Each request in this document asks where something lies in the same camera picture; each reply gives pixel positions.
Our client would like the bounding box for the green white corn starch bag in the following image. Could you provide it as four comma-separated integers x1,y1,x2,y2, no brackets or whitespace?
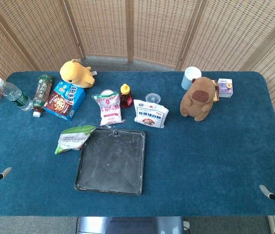
54,124,97,155

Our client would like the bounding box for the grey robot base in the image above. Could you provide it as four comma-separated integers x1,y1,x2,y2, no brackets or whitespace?
75,216,185,234

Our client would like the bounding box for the clear water bottle green label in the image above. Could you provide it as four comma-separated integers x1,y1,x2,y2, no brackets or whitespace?
0,77,34,112

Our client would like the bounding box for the blue table cloth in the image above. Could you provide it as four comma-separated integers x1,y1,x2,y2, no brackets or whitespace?
0,71,275,217

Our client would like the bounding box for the brown tea bottle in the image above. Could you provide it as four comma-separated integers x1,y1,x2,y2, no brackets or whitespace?
32,74,53,118

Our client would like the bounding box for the blue cookie box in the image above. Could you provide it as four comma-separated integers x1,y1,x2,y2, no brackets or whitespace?
43,80,86,122

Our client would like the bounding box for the purple white drink carton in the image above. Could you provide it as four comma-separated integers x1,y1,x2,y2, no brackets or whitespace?
217,78,234,98

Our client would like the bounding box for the brown yellow snack box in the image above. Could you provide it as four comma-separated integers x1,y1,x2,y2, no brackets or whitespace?
211,79,220,103

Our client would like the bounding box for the brown capybara plush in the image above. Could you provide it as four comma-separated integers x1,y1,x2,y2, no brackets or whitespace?
179,77,220,122

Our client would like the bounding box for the black baking tray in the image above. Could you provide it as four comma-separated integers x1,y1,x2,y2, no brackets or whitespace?
74,127,147,196

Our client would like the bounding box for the yellow plush toy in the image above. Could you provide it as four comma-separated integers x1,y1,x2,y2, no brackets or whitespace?
59,58,98,89

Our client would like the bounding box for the white bag pink print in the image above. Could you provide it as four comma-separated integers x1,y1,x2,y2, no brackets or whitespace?
91,91,126,127

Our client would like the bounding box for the light blue cup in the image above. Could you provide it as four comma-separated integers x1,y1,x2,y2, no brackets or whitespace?
181,66,202,90

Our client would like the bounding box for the white sugar bag blue print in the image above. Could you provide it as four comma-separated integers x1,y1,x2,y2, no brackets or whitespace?
133,99,169,129

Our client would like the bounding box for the honey bottle yellow cap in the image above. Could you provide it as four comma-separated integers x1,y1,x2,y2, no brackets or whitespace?
119,83,134,108

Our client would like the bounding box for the clear round plastic container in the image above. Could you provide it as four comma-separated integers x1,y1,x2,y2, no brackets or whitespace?
145,93,162,104

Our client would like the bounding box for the woven wooden folding screen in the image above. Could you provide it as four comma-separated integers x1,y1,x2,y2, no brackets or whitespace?
0,0,275,144

